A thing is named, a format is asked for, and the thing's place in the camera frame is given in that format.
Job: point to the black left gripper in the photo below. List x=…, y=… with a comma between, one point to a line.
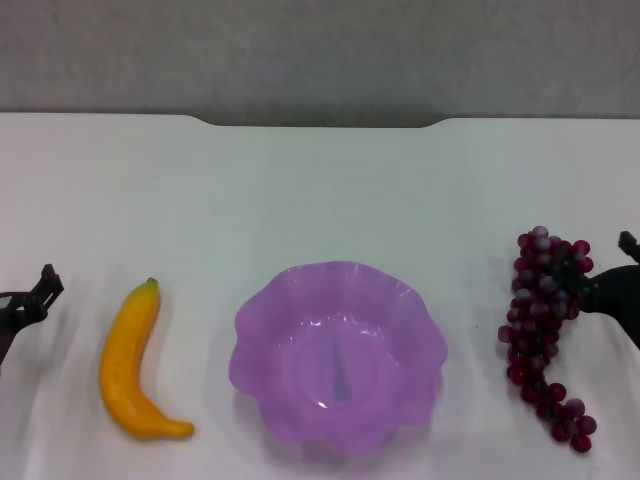
x=7, y=320

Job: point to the dark red grape bunch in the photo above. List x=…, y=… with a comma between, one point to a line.
x=532, y=320

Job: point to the purple wavy plastic plate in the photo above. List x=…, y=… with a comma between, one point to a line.
x=310, y=400

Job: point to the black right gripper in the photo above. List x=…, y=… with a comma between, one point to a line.
x=620, y=295

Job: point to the yellow plastic banana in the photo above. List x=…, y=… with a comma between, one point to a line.
x=122, y=365

